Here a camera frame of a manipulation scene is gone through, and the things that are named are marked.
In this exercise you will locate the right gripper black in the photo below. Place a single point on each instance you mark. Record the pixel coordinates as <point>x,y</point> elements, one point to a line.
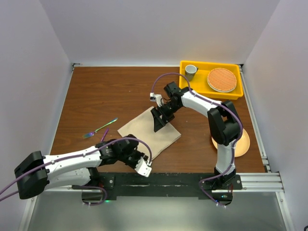
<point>159,123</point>

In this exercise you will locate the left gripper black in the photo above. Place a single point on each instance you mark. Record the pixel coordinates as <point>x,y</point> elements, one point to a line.
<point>139,155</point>

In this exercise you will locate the beige cloth napkin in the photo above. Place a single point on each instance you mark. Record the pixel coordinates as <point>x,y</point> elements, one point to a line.
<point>142,127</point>

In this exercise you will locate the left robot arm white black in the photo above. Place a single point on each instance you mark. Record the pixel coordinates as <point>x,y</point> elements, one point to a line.
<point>37,172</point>

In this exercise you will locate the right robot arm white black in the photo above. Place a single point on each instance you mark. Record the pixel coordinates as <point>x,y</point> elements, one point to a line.
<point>224,123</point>

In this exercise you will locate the gold purple spoon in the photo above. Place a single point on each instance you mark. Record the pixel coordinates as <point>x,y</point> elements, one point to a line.
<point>104,135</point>

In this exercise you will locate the iridescent fork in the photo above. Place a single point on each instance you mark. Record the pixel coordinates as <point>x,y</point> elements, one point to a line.
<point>90,134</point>

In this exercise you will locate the grey ceramic mug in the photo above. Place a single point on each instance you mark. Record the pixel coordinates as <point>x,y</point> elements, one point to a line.
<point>190,71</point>

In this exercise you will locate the yellow plastic tray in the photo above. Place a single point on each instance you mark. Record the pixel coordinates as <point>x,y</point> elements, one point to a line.
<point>199,81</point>

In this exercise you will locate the orange woven coaster plate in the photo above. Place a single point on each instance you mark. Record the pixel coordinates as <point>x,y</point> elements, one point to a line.
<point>222,80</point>

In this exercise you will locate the golden round plate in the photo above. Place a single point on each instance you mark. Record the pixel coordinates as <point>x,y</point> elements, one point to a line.
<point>242,146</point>

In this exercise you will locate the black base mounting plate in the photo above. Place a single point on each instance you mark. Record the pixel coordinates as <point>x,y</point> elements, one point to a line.
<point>112,185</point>

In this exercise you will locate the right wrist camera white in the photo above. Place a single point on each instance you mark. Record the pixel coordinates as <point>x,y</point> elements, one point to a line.
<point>156,98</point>

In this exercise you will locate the aluminium frame rail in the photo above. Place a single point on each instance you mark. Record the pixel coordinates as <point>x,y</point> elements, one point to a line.
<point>259,206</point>

